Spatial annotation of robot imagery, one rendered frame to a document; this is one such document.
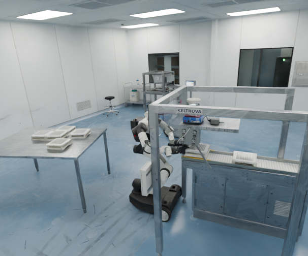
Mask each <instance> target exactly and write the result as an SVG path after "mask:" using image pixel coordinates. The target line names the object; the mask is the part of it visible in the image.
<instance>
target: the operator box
mask: <svg viewBox="0 0 308 256"><path fill-rule="evenodd" d="M140 178H141V192H142V196H148V194H149V193H150V191H151V190H152V169H151V162H150V161H148V162H147V163H146V164H145V165H144V166H143V167H142V168H141V169H140Z"/></svg>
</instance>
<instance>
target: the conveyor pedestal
mask: <svg viewBox="0 0 308 256"><path fill-rule="evenodd" d="M294 187H295V186H294V185H290V184H284V183H278V182H271V181H265V180H259V179H252V180H251V181H248V180H247V178H246V177H239V176H233V175H227V174H220V173H214V172H208V171H201V173H198V172H197V170H195V169H192V211H193V217H194V218H198V219H203V220H207V221H211V222H216V223H220V224H223V225H227V226H231V227H235V228H239V229H244V230H248V231H252V232H256V233H260V234H264V235H269V236H273V237H277V238H281V239H285V234H286V229H287V224H288V218H289V213H290V208H291V203H292V198H293V192H294ZM307 207H308V187H307V189H306V193H305V198H304V203H303V208H302V213H301V217H300V222H299V227H298V232H297V236H296V241H295V242H297V241H298V237H299V236H301V234H302V229H303V225H304V220H305V216H306V211H307Z"/></svg>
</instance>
